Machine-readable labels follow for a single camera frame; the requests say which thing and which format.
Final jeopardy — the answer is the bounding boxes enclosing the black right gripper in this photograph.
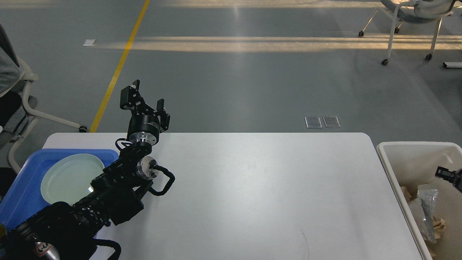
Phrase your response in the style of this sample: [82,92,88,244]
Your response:
[435,166,462,192]

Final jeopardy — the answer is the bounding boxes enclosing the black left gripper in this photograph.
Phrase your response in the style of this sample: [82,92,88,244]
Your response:
[120,80,171,146]

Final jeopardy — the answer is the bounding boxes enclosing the foil tray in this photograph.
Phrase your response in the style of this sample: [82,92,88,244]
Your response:
[408,184,439,243]

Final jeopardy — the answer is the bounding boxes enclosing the mint green plate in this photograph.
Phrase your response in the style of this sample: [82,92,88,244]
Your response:
[40,153,104,205]

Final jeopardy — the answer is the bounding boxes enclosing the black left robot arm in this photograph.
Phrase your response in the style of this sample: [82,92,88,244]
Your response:
[1,80,175,260]

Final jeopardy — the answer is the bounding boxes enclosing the white plastic bin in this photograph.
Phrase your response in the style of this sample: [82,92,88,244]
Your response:
[377,141,462,260]

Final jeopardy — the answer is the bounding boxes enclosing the crumpled brown paper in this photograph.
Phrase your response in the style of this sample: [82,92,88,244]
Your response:
[432,217,446,240]

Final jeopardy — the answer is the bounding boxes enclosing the white floor tag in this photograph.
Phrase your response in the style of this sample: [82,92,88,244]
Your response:
[82,39,97,47]

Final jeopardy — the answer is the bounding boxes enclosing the white bar on floor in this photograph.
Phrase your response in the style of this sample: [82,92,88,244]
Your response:
[443,61,462,69]

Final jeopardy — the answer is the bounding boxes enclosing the white chair base left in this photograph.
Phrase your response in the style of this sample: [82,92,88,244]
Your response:
[7,57,88,175]

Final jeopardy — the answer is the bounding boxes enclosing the right clear floor plate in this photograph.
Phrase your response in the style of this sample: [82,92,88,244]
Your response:
[322,116,341,128]

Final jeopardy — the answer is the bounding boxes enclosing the clear floor plate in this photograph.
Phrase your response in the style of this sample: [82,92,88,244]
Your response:
[305,116,323,129]
[322,116,341,128]

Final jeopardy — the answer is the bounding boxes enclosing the seated person in jacket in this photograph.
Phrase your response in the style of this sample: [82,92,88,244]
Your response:
[0,26,28,146]

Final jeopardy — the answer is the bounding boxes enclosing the left clear floor plate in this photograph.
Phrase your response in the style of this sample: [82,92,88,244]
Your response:
[305,116,323,129]

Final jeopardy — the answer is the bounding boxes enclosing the blue plastic tray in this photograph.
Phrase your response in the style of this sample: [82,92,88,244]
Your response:
[0,149,118,230]

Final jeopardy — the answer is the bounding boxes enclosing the white rolling chair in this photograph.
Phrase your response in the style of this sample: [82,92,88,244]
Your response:
[358,0,456,66]

